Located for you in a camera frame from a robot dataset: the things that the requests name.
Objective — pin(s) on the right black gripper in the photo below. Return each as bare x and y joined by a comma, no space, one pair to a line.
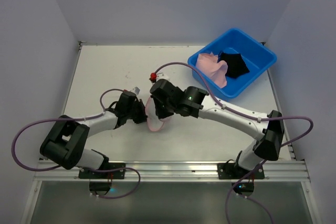
159,107

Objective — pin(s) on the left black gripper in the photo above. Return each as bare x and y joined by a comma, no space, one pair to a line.
142,111

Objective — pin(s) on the white mesh laundry bag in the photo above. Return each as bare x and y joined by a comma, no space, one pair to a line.
153,122

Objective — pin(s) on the pink bra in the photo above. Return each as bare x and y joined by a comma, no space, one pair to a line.
214,69

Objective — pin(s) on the black bra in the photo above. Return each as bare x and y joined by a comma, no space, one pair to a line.
236,65

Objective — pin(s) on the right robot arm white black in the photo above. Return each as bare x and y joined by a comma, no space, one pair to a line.
267,130

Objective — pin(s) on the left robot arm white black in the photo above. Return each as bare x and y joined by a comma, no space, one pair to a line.
65,143

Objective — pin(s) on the blue plastic tub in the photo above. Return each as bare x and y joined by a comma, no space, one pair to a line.
245,58

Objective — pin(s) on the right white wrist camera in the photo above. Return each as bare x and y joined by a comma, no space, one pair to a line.
162,78

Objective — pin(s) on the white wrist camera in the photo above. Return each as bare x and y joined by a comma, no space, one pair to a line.
162,78
136,91

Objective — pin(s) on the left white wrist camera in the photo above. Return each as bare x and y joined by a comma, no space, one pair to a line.
136,91

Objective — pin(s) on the aluminium mounting rail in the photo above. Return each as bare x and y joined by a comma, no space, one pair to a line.
280,171

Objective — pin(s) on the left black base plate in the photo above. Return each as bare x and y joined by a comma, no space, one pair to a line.
105,171

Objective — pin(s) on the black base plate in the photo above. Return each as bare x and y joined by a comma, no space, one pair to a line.
231,170
105,171

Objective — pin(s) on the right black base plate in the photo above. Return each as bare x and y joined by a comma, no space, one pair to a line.
231,170

